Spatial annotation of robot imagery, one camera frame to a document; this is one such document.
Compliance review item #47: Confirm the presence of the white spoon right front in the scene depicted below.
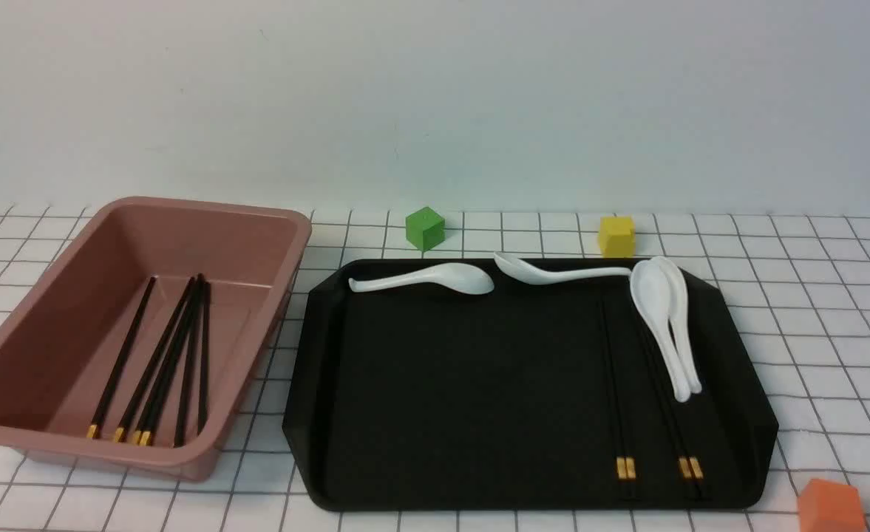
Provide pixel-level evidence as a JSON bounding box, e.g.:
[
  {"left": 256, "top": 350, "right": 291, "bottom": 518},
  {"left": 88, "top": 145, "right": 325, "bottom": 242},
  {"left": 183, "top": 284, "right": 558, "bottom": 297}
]
[{"left": 630, "top": 260, "right": 691, "bottom": 402}]

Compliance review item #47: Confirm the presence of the white spoon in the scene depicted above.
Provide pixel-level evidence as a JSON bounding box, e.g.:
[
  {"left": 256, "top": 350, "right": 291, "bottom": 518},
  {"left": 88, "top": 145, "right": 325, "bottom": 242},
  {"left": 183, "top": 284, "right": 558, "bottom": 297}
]
[
  {"left": 349, "top": 262, "right": 495, "bottom": 296},
  {"left": 650, "top": 256, "right": 704, "bottom": 394},
  {"left": 630, "top": 260, "right": 691, "bottom": 402},
  {"left": 493, "top": 252, "right": 631, "bottom": 285}
]

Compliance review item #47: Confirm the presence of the yellow cube block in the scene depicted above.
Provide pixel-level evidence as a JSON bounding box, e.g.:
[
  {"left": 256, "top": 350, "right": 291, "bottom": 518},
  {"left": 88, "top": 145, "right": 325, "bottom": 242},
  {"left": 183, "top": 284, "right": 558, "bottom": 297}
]
[{"left": 598, "top": 216, "right": 636, "bottom": 259}]

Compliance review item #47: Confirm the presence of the white spoon far left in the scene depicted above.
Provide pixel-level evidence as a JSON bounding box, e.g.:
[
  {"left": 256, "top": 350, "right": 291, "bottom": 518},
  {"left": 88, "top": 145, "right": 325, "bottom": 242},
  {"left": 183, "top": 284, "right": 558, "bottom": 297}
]
[{"left": 349, "top": 262, "right": 495, "bottom": 296}]

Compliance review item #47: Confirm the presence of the black chopstick in bin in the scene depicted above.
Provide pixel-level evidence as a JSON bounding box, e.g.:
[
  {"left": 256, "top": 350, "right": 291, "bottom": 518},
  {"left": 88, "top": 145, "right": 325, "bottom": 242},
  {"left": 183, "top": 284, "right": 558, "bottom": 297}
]
[
  {"left": 140, "top": 281, "right": 205, "bottom": 448},
  {"left": 131, "top": 275, "right": 203, "bottom": 446},
  {"left": 196, "top": 275, "right": 211, "bottom": 434},
  {"left": 112, "top": 276, "right": 196, "bottom": 443},
  {"left": 174, "top": 276, "right": 204, "bottom": 448},
  {"left": 86, "top": 276, "right": 157, "bottom": 439}
]

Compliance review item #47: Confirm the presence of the black plastic tray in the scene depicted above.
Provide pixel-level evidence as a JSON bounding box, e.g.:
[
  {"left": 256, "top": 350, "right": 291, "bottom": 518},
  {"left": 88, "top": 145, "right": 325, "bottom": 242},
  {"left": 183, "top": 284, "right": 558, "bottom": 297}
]
[{"left": 283, "top": 257, "right": 779, "bottom": 511}]

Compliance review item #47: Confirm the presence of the white spoon right rear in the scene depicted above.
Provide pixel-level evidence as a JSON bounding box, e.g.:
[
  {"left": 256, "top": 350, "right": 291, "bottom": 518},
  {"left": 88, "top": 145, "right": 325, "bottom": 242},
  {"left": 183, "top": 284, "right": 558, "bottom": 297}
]
[{"left": 650, "top": 256, "right": 704, "bottom": 394}]

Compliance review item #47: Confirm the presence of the orange cube block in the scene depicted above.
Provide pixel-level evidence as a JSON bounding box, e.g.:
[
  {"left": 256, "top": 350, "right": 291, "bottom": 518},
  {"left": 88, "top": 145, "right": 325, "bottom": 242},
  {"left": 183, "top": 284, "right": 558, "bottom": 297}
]
[{"left": 798, "top": 478, "right": 867, "bottom": 531}]

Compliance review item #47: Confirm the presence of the pink plastic bin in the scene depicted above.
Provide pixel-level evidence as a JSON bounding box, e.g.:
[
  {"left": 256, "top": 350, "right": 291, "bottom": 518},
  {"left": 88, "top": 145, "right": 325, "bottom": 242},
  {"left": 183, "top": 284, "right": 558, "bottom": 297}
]
[{"left": 0, "top": 197, "right": 312, "bottom": 482}]

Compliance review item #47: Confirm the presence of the green cube block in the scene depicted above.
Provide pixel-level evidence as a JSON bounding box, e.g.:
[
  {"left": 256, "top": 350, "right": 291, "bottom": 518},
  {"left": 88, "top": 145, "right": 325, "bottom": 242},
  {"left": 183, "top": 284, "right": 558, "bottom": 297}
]
[{"left": 405, "top": 206, "right": 446, "bottom": 252}]

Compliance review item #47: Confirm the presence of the white spoon top middle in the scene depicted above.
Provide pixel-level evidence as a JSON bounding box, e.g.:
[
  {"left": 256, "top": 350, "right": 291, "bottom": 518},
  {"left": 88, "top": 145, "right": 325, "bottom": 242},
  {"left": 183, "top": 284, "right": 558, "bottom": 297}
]
[{"left": 493, "top": 252, "right": 631, "bottom": 285}]

